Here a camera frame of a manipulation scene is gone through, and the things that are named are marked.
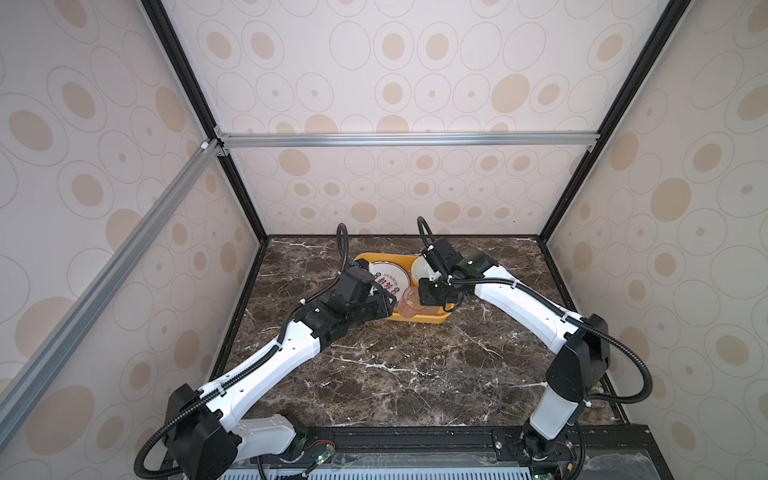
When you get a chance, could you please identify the cream white bowl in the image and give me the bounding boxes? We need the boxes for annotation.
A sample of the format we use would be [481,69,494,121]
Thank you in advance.
[410,256,441,285]

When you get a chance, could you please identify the white plate red rim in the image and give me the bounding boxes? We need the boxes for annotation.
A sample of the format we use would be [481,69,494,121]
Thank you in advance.
[369,261,411,301]

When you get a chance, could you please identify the pink transparent cup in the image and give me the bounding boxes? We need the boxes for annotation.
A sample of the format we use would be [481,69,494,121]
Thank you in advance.
[397,286,444,320]

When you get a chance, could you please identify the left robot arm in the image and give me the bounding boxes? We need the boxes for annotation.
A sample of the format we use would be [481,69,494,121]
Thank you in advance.
[133,264,397,479]

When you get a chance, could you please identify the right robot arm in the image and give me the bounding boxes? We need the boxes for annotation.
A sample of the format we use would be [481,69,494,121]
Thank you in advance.
[418,233,653,450]

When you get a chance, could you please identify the yellow plastic bin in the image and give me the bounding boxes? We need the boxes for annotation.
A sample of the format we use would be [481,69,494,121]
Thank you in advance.
[355,252,450,324]

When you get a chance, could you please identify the horizontal aluminium rail back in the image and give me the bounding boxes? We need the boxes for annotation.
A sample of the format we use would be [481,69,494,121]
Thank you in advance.
[220,131,600,148]

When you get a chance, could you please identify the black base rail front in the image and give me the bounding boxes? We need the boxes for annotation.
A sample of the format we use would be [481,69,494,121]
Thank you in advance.
[191,424,672,479]

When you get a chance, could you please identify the black frame post right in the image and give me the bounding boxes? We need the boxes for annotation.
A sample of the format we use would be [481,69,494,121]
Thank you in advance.
[538,0,692,244]

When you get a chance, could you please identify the black frame post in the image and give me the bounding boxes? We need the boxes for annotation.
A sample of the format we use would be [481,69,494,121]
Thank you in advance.
[538,0,692,244]
[140,0,268,242]

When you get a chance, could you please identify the black frame post left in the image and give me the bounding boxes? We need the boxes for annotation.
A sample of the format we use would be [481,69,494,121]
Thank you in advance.
[140,0,268,242]

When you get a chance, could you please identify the diagonal aluminium rail left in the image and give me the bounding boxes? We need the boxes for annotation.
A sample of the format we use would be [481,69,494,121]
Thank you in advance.
[1,138,222,449]

